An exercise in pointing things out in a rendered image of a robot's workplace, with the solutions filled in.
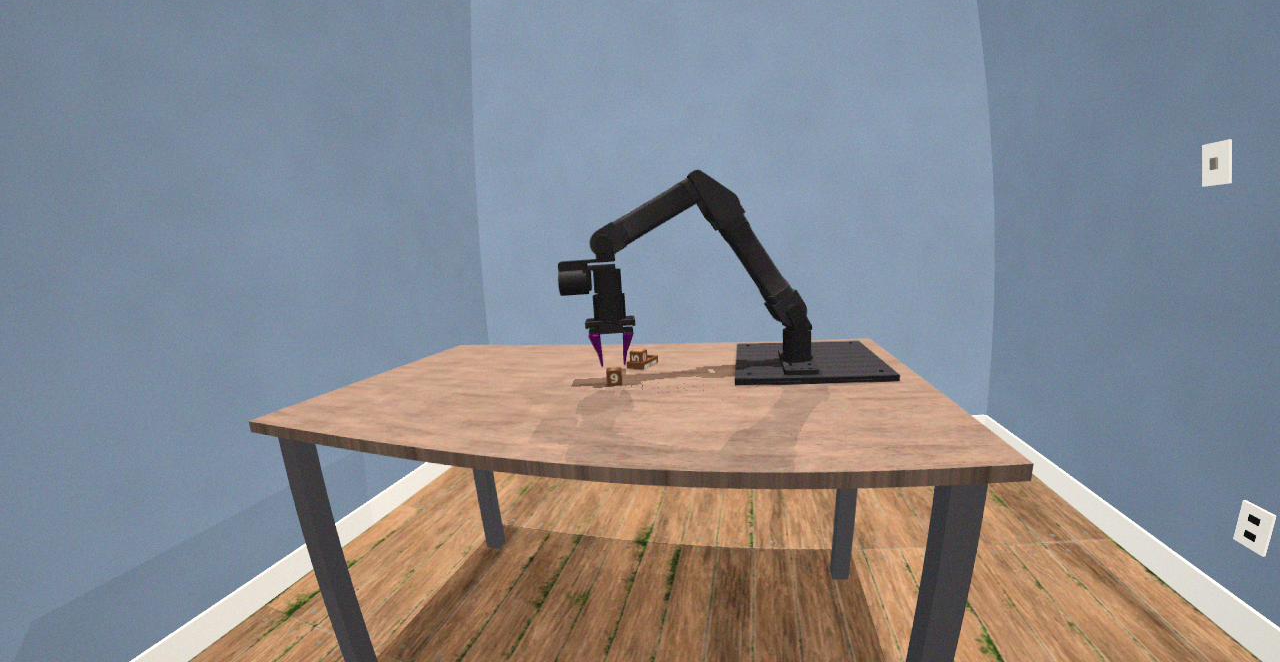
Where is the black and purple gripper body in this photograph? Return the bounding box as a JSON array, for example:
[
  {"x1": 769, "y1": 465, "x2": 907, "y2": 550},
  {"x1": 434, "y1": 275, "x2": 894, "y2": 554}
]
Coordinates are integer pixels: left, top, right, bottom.
[{"x1": 585, "y1": 291, "x2": 635, "y2": 334}]

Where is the brown wooden tray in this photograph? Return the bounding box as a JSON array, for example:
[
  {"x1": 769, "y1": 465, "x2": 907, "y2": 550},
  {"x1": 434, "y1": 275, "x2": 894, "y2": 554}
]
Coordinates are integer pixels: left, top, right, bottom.
[{"x1": 627, "y1": 355, "x2": 658, "y2": 370}]

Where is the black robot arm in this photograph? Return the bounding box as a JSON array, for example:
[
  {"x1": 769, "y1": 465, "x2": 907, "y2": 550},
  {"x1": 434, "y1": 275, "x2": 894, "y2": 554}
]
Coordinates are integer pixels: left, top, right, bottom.
[{"x1": 558, "y1": 170, "x2": 819, "y2": 375}]

